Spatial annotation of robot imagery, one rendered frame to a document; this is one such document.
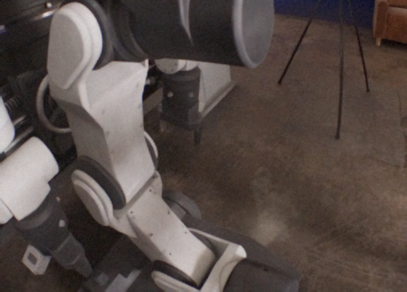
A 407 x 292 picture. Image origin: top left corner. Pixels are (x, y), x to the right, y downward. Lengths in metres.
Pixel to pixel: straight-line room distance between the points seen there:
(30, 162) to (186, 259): 0.50
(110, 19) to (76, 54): 0.06
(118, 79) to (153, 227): 0.37
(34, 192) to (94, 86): 0.19
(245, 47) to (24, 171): 0.30
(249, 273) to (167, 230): 0.23
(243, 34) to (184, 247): 0.60
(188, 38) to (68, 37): 0.15
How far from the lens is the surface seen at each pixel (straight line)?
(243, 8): 0.25
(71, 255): 0.52
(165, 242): 0.71
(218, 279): 0.73
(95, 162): 0.56
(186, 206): 1.09
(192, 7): 0.27
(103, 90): 0.45
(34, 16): 0.90
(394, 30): 3.59
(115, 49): 0.34
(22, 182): 0.38
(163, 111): 0.73
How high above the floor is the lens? 1.01
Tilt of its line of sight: 38 degrees down
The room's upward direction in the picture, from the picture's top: 8 degrees counter-clockwise
